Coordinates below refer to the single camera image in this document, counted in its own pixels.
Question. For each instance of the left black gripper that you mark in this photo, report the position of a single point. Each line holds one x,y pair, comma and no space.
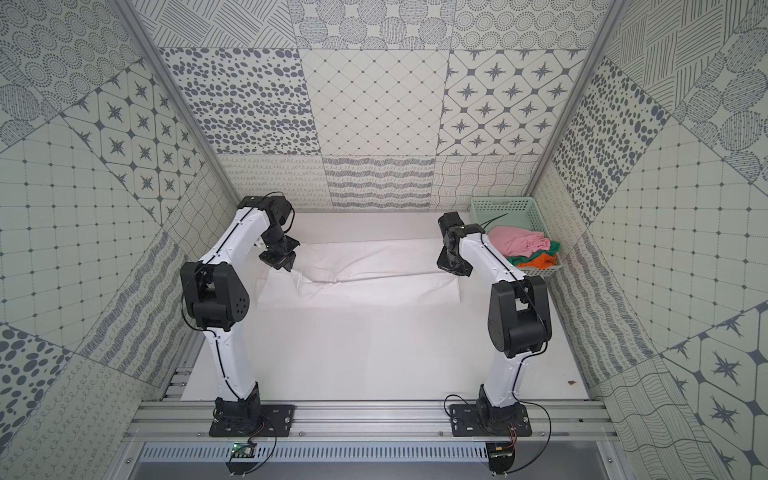
279,256

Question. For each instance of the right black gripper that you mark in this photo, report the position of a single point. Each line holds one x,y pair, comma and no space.
443,263

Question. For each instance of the white t-shirt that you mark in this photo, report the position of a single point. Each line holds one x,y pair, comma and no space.
390,273

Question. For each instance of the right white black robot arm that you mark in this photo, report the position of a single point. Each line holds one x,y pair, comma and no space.
518,323

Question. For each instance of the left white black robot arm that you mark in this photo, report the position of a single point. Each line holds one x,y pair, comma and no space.
215,301

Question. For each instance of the pink t-shirt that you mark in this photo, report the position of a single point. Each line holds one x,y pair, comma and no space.
514,241

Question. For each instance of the green plastic basket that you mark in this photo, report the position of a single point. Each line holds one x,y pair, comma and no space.
521,212

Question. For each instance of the orange t-shirt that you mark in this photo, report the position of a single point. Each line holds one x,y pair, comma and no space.
543,261

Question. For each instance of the green t-shirt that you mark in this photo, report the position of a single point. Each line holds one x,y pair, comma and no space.
554,249

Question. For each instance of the left green circuit board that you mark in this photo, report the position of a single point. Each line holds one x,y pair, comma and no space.
243,451

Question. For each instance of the right black circuit board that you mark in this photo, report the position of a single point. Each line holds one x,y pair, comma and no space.
500,457

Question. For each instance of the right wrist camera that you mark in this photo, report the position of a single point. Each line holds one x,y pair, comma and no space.
449,220

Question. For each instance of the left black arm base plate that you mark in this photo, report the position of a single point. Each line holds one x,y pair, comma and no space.
233,419

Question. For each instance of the aluminium mounting rail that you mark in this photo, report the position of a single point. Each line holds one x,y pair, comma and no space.
334,421

